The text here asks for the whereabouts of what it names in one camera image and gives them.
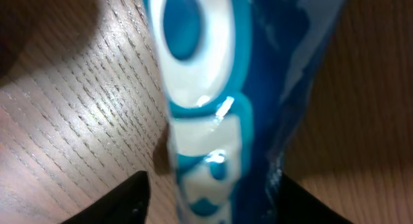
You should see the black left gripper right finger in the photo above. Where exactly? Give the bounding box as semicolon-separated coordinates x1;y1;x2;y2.
277;174;352;224

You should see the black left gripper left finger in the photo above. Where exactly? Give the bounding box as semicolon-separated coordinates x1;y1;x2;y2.
62;170;150;224

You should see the blue oreo pack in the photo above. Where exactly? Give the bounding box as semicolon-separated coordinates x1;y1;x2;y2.
143;0;345;223

